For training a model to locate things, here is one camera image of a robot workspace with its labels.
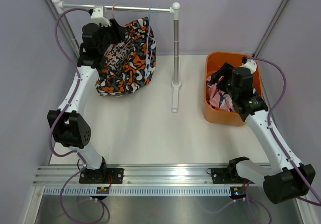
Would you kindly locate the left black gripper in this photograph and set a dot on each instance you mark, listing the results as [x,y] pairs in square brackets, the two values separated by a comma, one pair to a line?
[117,31]

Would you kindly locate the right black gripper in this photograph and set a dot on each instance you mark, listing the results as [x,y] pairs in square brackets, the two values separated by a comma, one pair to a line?
[225,71]

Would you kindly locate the pink shark print shorts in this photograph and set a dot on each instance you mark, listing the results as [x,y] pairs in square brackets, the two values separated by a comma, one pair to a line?
[217,99]

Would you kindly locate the blue wire hanger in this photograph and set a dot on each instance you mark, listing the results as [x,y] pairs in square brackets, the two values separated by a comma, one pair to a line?
[150,46]

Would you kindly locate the orange black camouflage shorts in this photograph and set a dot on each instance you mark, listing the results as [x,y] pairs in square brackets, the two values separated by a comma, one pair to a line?
[123,72]

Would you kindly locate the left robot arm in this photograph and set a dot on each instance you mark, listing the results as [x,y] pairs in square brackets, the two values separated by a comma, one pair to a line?
[67,124]

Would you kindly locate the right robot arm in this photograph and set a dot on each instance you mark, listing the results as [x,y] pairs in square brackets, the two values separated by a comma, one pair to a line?
[287,177]

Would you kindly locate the orange plastic basket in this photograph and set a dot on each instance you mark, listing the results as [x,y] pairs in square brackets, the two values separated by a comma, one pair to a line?
[225,116]

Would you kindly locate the metal clothes rack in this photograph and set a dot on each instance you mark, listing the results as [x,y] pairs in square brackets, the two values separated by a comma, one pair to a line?
[173,10]

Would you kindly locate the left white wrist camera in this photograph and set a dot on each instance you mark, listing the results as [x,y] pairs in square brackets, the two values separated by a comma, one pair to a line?
[98,16]

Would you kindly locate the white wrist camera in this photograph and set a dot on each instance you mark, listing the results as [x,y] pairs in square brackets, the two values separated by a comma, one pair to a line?
[98,16]
[249,64]

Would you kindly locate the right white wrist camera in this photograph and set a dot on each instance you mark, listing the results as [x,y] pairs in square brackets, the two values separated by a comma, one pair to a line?
[249,64]

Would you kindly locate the aluminium mounting rail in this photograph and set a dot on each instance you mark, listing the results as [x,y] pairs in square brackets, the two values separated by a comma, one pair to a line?
[135,175]

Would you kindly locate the white slotted cable duct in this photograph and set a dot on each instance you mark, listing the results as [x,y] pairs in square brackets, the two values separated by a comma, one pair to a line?
[148,191]

